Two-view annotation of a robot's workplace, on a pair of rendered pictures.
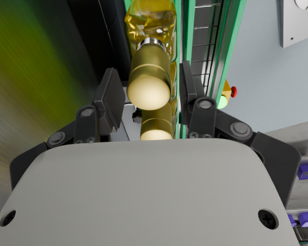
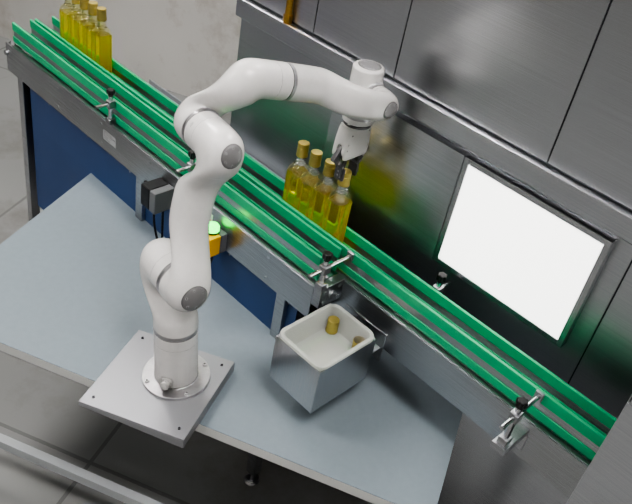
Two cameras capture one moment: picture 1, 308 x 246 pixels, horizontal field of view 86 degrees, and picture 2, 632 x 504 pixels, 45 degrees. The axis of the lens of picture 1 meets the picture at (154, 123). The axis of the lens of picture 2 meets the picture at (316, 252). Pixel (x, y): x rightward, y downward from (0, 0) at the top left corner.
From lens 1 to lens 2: 2.05 m
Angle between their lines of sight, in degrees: 34
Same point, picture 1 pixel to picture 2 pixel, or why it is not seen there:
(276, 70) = (109, 317)
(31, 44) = (374, 183)
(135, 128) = not seen: hidden behind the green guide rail
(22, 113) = (369, 158)
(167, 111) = (329, 172)
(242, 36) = not seen: hidden behind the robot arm
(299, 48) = (113, 341)
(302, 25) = (147, 348)
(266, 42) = not seen: hidden behind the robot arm
